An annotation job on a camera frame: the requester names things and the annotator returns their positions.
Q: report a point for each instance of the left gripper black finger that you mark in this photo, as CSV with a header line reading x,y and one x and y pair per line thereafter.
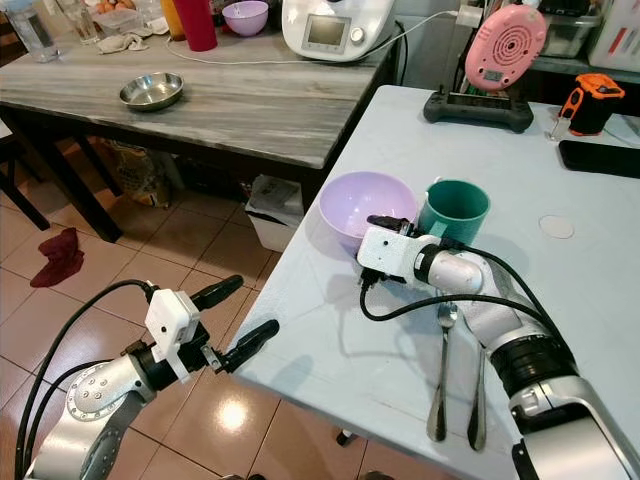
x,y
220,291
252,342

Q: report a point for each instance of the large purple plastic bowl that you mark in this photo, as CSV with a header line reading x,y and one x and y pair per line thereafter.
x,y
345,205

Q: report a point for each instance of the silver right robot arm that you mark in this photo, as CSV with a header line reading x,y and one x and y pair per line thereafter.
x,y
525,350

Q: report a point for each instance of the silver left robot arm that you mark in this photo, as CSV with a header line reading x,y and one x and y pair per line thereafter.
x,y
90,400

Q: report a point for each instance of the teal plastic cup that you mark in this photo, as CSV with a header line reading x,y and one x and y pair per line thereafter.
x,y
460,220

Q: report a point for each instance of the white bin with lid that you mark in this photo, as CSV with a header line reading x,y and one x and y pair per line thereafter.
x,y
275,225

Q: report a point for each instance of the white square table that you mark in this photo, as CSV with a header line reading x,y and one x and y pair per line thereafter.
x,y
360,370

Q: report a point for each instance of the black controller stand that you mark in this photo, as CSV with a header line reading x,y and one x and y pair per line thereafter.
x,y
475,112

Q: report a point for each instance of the printed bag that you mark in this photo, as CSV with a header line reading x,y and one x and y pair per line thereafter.
x,y
140,175

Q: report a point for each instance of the white round coaster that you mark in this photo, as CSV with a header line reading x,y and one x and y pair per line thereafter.
x,y
556,227

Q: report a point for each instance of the grey wood table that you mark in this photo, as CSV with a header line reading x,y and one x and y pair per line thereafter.
x,y
260,110

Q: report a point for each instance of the dark red cloth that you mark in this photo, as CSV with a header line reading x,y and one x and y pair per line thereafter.
x,y
58,258

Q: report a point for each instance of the white kitchen appliance with screen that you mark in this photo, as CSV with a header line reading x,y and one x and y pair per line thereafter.
x,y
365,25

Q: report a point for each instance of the steel spoon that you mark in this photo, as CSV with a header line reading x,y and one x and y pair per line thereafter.
x,y
477,410

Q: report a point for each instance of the black phone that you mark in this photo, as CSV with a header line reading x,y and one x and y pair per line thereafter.
x,y
600,158

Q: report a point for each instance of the pink round device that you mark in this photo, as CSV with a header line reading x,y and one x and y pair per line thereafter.
x,y
505,45

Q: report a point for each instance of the dark wooden chair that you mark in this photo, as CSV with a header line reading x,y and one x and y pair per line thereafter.
x,y
15,185

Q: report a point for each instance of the stainless steel bowl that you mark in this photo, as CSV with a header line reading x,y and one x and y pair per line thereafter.
x,y
151,91

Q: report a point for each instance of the white power adapter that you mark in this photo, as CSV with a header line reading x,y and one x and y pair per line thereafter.
x,y
471,16

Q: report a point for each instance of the orange and black tool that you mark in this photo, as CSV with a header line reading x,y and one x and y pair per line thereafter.
x,y
595,100

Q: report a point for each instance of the small purple bowl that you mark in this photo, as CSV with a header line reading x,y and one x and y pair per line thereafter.
x,y
245,17

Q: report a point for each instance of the red plastic cup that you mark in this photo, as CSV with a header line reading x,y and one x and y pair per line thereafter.
x,y
197,25

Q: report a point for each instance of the beige crumpled cloth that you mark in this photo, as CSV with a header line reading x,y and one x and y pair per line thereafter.
x,y
120,43

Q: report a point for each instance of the orange bottle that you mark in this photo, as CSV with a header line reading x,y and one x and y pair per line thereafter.
x,y
172,20

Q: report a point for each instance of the white and red box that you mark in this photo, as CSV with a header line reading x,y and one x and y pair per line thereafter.
x,y
618,35

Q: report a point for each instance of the clear water bottle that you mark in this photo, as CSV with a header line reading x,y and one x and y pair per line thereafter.
x,y
28,30

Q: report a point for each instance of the clear egg container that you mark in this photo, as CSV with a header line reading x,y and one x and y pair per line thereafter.
x,y
115,12

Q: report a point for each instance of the clear drinking glass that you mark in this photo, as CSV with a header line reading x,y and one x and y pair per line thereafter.
x,y
78,20

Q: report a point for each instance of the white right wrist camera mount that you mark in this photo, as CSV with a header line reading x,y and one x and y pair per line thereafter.
x,y
388,253

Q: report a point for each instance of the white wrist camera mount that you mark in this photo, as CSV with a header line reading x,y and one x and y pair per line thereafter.
x,y
172,320
388,253

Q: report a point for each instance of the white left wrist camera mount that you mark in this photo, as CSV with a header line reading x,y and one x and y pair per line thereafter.
x,y
172,320

